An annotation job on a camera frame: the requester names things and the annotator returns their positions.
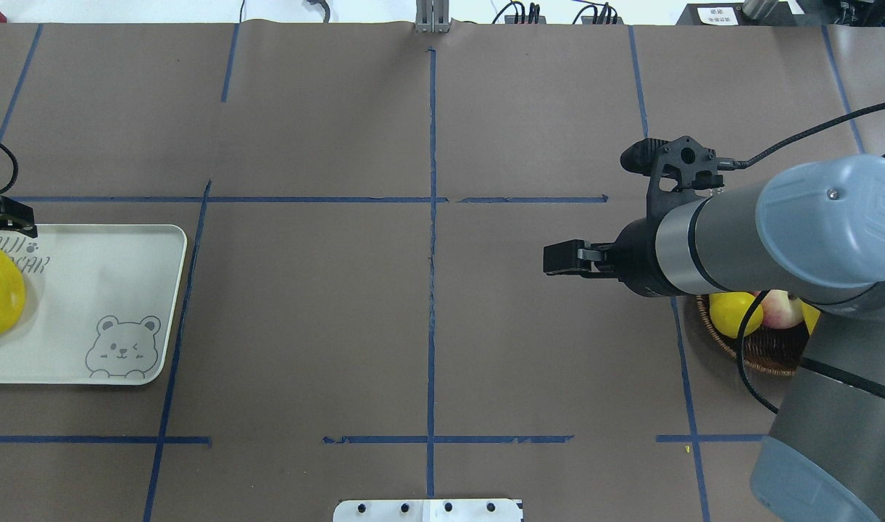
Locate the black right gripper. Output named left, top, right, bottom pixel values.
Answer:
left=544, top=219, right=664, bottom=297

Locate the yellow lemon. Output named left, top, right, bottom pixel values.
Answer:
left=707, top=291, right=756, bottom=339

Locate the red pink apple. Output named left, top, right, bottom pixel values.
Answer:
left=748, top=290, right=804, bottom=330

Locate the brown wicker basket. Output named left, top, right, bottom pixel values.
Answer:
left=693, top=295, right=810, bottom=377

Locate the yellow starfruit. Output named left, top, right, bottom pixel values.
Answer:
left=800, top=301, right=822, bottom=335

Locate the white bear print tray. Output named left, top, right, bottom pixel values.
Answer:
left=0, top=224, right=188, bottom=386

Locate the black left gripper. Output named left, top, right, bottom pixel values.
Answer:
left=0, top=196, right=38, bottom=239

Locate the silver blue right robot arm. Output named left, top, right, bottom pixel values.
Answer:
left=544, top=154, right=885, bottom=521

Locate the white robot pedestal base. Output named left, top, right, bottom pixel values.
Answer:
left=332, top=498, right=525, bottom=521

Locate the aluminium frame post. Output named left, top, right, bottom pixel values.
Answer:
left=415, top=0, right=452, bottom=33

